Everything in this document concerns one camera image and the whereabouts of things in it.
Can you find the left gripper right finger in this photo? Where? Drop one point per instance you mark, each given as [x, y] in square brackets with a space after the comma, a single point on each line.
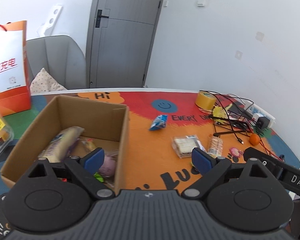
[213, 171]

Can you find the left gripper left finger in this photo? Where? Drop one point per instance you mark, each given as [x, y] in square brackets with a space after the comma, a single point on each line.
[82, 172]

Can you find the biscuit roll pack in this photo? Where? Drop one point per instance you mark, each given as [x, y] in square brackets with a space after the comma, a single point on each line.
[215, 147]

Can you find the pink snack packet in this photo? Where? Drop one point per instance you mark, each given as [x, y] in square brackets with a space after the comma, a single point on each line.
[108, 167]

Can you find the small cracker packet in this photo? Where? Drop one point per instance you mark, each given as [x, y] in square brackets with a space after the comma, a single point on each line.
[88, 144]

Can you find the long white bread pack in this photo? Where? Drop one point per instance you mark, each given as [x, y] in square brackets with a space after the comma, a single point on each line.
[62, 144]

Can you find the clear sandwich pack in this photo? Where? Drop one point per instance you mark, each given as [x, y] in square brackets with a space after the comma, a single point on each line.
[183, 146]

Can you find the small blue snack packet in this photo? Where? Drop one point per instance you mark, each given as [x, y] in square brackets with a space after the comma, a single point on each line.
[158, 123]

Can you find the light green snack packet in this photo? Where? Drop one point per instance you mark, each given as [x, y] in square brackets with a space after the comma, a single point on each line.
[99, 177]

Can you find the cardboard box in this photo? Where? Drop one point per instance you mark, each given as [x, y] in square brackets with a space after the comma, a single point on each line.
[59, 130]

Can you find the orange mandarin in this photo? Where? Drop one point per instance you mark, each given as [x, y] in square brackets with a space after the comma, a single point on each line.
[254, 139]

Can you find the yellow plastic bag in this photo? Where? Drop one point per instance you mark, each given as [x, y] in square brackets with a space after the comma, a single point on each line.
[220, 114]

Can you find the colourful cat table mat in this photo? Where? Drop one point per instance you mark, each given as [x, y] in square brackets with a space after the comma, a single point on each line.
[44, 204]

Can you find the black power adapter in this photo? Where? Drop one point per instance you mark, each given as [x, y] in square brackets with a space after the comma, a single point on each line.
[262, 122]

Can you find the yellow tape roll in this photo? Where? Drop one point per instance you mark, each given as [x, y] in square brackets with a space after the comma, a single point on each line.
[205, 100]

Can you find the white power strip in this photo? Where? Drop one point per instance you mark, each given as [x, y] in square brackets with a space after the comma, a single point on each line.
[257, 112]

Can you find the polka dot cushion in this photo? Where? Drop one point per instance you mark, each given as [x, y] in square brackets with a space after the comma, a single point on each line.
[44, 82]

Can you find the orange white paper bag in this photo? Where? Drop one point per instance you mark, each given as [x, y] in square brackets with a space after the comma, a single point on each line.
[15, 93]

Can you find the grey chair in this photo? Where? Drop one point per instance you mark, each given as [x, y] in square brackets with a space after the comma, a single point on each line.
[61, 57]

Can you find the grey door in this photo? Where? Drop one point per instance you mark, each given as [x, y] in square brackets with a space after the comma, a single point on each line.
[121, 42]

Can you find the pink pixel keychain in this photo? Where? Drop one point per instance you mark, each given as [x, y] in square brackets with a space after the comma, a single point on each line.
[235, 152]

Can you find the black wire stand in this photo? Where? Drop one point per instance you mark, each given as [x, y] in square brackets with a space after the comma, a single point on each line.
[223, 126]

